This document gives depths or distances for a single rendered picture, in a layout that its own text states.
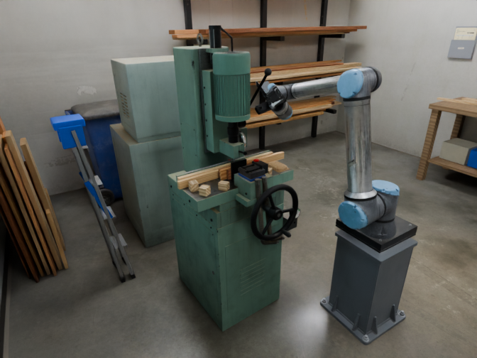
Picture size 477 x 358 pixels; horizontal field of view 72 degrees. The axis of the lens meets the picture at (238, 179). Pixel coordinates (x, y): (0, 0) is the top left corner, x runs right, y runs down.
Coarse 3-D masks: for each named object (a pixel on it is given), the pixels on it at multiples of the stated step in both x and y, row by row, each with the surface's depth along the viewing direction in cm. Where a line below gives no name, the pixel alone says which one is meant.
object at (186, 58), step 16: (176, 48) 171; (192, 48) 159; (176, 64) 176; (192, 64) 162; (176, 80) 181; (192, 80) 165; (192, 96) 170; (192, 112) 174; (192, 128) 179; (192, 144) 184; (192, 160) 190; (208, 160) 186; (224, 160) 193
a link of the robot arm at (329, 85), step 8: (312, 80) 179; (320, 80) 173; (328, 80) 168; (336, 80) 164; (288, 88) 192; (296, 88) 187; (304, 88) 182; (312, 88) 177; (320, 88) 173; (328, 88) 169; (336, 88) 165; (376, 88) 146; (288, 96) 192; (296, 96) 190; (304, 96) 186
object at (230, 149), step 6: (228, 138) 176; (222, 144) 172; (228, 144) 168; (234, 144) 166; (240, 144) 166; (222, 150) 174; (228, 150) 169; (234, 150) 165; (240, 150) 167; (234, 156) 167; (240, 156) 169
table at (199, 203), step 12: (216, 180) 167; (228, 180) 167; (276, 180) 174; (288, 180) 180; (180, 192) 162; (192, 192) 156; (216, 192) 155; (228, 192) 157; (192, 204) 153; (204, 204) 151; (216, 204) 155; (252, 204) 156
